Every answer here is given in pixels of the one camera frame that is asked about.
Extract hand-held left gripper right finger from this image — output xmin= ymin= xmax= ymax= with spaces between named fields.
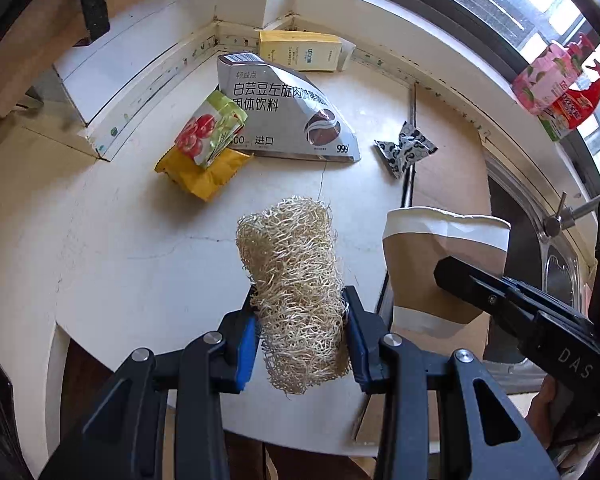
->
xmin=342 ymin=286 xmax=563 ymax=480

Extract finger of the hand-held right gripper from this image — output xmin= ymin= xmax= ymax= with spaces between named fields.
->
xmin=434 ymin=256 xmax=588 ymax=344

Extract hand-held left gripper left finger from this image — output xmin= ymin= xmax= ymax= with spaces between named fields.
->
xmin=39 ymin=285 xmax=263 ymax=480

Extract brown white paper cup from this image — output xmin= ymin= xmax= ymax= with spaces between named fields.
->
xmin=381 ymin=206 xmax=512 ymax=338

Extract beige loofah sponge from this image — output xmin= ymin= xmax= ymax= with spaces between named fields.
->
xmin=236 ymin=196 xmax=353 ymax=401

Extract green red snack packet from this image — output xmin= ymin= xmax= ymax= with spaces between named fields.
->
xmin=174 ymin=91 xmax=248 ymax=168

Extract yellow white toothpaste box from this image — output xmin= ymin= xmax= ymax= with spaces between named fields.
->
xmin=258 ymin=30 xmax=356 ymax=73

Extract person's right hand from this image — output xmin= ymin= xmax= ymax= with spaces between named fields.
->
xmin=526 ymin=377 xmax=558 ymax=448

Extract stainless steel sink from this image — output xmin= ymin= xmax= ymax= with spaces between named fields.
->
xmin=482 ymin=155 xmax=596 ymax=391

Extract steel kitchen faucet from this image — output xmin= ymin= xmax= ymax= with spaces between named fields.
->
xmin=542 ymin=190 xmax=600 ymax=238

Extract black white patterned wrapper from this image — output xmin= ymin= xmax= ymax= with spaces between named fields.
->
xmin=374 ymin=121 xmax=439 ymax=180

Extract dark wooden cabinet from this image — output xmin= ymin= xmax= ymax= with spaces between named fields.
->
xmin=0 ymin=325 xmax=376 ymax=480

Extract yellow snack packet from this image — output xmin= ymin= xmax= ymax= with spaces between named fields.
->
xmin=155 ymin=145 xmax=253 ymax=202

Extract red spray bottle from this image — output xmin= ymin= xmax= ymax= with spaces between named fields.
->
xmin=537 ymin=57 xmax=600 ymax=142

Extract pink pump soap bottle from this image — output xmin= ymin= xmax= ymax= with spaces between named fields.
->
xmin=511 ymin=35 xmax=593 ymax=116

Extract silver drink powder pouch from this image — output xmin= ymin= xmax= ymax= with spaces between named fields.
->
xmin=216 ymin=51 xmax=361 ymax=163

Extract dark framed window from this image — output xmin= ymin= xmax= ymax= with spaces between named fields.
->
xmin=310 ymin=0 xmax=600 ymax=186

